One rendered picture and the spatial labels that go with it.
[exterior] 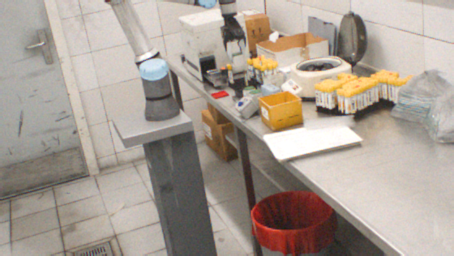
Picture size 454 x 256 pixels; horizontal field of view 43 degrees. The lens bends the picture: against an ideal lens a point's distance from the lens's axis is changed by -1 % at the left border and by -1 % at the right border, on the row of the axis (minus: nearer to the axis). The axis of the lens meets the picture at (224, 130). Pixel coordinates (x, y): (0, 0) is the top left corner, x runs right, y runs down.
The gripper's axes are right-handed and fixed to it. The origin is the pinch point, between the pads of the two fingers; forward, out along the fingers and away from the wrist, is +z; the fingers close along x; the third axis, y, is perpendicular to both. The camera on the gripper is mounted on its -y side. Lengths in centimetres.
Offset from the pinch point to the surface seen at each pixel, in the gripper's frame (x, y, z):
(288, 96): -8.9, -31.8, 11.2
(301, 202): -14, -22, 67
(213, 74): 4.7, 26.5, 12.6
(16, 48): 97, 162, 4
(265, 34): -43, 75, 11
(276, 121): 2.0, -44.1, 15.6
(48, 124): 91, 162, 60
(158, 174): 47, -16, 37
